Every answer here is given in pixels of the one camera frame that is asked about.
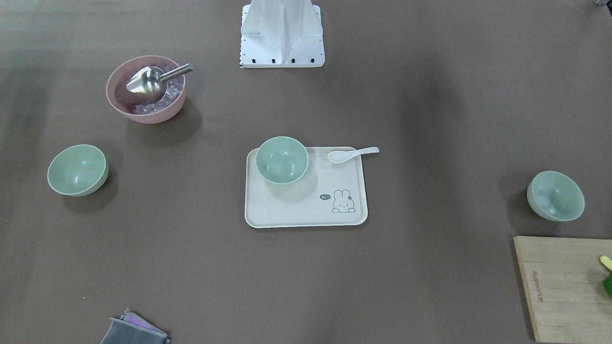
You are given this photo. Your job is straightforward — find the green bowl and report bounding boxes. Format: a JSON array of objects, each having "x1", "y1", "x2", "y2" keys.
[
  {"x1": 255, "y1": 136, "x2": 310, "y2": 185},
  {"x1": 526, "y1": 171, "x2": 585, "y2": 222},
  {"x1": 47, "y1": 144, "x2": 109, "y2": 197}
]

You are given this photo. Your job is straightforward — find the yellow plastic knife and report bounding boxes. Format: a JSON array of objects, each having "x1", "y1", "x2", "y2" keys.
[{"x1": 599, "y1": 255, "x2": 612, "y2": 272}]

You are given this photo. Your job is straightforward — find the wooden cutting board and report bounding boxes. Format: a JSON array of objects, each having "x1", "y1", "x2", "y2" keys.
[{"x1": 514, "y1": 236, "x2": 612, "y2": 344}]

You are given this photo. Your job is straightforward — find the white ceramic spoon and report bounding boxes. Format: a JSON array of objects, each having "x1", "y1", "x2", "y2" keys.
[{"x1": 328, "y1": 147, "x2": 380, "y2": 163}]

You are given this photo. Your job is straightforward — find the green lime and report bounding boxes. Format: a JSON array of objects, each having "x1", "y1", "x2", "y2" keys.
[{"x1": 602, "y1": 273, "x2": 612, "y2": 297}]

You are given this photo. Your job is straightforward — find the beige rabbit tray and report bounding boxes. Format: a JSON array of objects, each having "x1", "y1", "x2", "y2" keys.
[{"x1": 244, "y1": 147, "x2": 369, "y2": 228}]

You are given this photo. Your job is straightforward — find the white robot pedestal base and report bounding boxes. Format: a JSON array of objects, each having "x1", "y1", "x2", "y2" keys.
[{"x1": 239, "y1": 0, "x2": 326, "y2": 68}]

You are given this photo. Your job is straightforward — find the clear ice cubes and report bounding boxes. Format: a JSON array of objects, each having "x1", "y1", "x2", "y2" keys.
[{"x1": 125, "y1": 65, "x2": 182, "y2": 115}]

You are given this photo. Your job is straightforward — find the purple cloth under grey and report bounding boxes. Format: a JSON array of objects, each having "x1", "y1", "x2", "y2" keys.
[{"x1": 120, "y1": 309, "x2": 168, "y2": 338}]

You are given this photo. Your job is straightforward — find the metal ice scoop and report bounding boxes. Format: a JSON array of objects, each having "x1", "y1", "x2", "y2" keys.
[{"x1": 126, "y1": 64, "x2": 194, "y2": 97}]

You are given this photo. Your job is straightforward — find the grey folded cloth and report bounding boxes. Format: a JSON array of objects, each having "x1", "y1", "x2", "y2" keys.
[{"x1": 101, "y1": 318, "x2": 171, "y2": 344}]

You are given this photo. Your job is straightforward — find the green bowl on tray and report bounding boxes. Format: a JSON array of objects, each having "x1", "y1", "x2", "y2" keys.
[{"x1": 255, "y1": 136, "x2": 310, "y2": 185}]

